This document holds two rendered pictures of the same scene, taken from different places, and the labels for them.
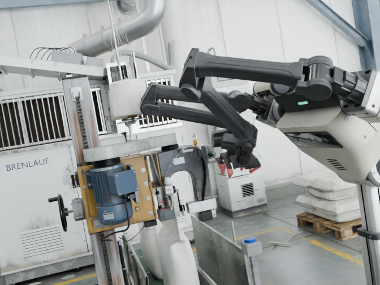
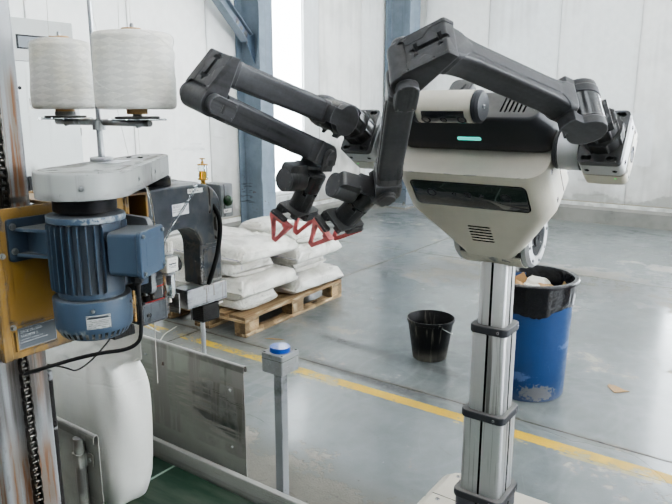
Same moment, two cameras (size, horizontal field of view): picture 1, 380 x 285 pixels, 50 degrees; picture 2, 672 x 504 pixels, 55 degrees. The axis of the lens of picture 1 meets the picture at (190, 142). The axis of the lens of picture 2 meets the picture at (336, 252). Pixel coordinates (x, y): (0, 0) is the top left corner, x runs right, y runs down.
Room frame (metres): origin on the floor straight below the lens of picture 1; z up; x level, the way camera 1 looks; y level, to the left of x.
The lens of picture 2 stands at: (0.46, 0.79, 1.54)
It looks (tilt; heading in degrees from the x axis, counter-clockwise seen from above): 13 degrees down; 321
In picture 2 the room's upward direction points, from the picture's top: straight up
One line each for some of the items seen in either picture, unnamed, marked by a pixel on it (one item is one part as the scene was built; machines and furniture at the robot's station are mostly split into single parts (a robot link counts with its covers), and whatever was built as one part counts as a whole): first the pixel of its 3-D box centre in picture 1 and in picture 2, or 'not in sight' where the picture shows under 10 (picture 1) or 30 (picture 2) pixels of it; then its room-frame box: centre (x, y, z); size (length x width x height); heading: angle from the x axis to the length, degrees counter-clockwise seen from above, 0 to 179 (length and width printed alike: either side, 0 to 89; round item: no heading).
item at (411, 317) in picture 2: not in sight; (430, 336); (3.04, -2.09, 0.13); 0.30 x 0.30 x 0.26
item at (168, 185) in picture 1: (169, 193); (168, 271); (1.91, 0.13, 1.14); 0.05 x 0.04 x 0.16; 105
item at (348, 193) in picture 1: (332, 189); (225, 260); (4.53, -1.50, 0.44); 0.66 x 0.42 x 0.14; 9
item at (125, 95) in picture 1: (129, 98); (134, 71); (1.80, 0.23, 1.61); 0.17 x 0.17 x 0.17
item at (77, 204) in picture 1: (77, 208); not in sight; (1.92, 0.58, 1.14); 0.11 x 0.06 x 0.11; 15
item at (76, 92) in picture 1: (76, 93); not in sight; (1.89, 0.48, 1.68); 0.05 x 0.03 x 0.06; 105
